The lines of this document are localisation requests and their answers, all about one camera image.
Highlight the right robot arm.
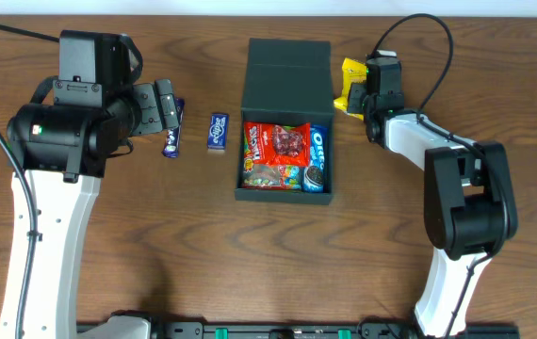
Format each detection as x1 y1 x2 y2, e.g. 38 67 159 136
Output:
348 83 517 338

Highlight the blue Eclipse mint box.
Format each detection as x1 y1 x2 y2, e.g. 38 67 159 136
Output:
207 113 229 151

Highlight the yellow snack bag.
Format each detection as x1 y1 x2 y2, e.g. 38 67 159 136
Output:
334 57 367 121

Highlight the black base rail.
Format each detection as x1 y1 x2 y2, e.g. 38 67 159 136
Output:
77 320 519 339

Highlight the Dairy Milk chocolate bar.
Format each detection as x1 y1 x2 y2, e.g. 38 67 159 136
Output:
162 98 185 158

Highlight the dark green box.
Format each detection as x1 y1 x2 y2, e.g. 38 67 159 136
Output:
235 38 335 205

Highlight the Haribo gummy candy bag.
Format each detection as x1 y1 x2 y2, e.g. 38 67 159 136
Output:
242 164 302 190

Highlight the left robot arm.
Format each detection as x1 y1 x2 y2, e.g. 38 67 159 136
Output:
0 76 182 338

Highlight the red snack bag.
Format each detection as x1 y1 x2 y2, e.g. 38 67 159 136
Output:
244 121 311 167

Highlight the blue Oreo cookie pack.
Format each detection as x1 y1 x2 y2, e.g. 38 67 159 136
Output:
302 124 327 193

